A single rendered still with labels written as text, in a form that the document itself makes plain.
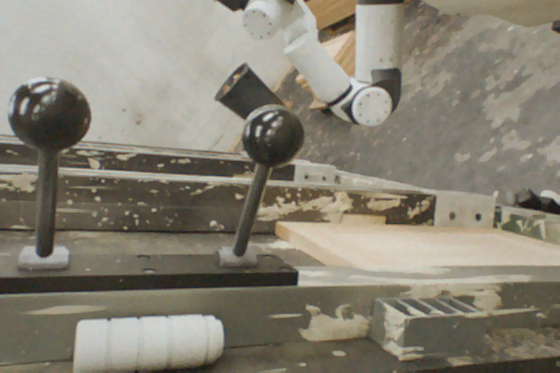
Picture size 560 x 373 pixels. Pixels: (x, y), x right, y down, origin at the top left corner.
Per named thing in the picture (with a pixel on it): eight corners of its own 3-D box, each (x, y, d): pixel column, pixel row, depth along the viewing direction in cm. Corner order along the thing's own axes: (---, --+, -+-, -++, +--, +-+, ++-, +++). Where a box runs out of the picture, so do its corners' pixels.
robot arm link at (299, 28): (259, -11, 99) (302, 43, 104) (240, 10, 93) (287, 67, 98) (282, -29, 95) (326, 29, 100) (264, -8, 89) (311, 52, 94)
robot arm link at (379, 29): (388, 108, 112) (391, 0, 104) (410, 124, 100) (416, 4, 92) (336, 112, 110) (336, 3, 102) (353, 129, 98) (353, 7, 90)
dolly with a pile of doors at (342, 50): (388, 63, 414) (355, 28, 399) (355, 113, 400) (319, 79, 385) (347, 75, 469) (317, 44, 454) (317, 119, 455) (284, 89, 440)
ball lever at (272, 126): (263, 293, 36) (321, 128, 29) (209, 295, 34) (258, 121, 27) (251, 254, 39) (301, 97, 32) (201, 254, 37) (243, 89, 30)
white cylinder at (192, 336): (72, 389, 27) (222, 374, 30) (77, 333, 26) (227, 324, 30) (73, 364, 29) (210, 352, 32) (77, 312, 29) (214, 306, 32)
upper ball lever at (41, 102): (75, 299, 31) (94, 104, 24) (2, 302, 29) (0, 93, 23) (78, 255, 34) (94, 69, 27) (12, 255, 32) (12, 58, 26)
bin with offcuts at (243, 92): (299, 100, 529) (253, 57, 506) (272, 139, 515) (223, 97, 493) (279, 105, 575) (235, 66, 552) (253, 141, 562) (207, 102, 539)
